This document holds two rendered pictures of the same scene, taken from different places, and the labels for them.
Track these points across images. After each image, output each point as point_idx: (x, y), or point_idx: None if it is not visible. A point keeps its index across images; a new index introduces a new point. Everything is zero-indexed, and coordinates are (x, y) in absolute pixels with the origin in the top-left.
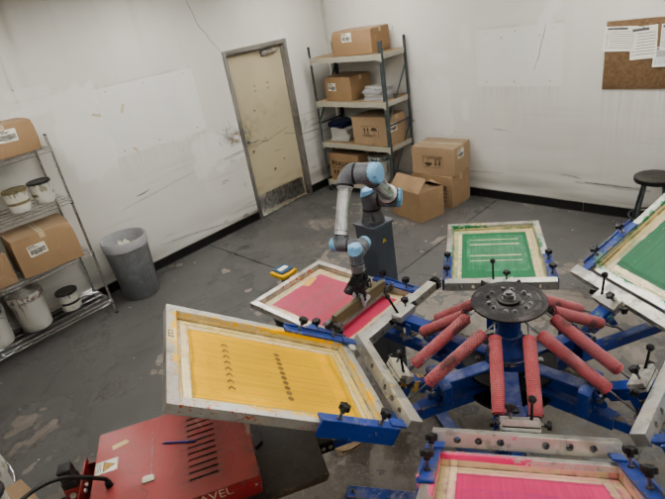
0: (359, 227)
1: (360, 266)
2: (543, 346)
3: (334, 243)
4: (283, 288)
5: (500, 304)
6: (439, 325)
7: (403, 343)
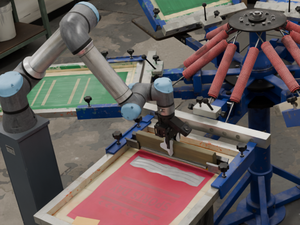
0: (28, 135)
1: None
2: (242, 57)
3: (138, 104)
4: None
5: (263, 21)
6: (248, 75)
7: None
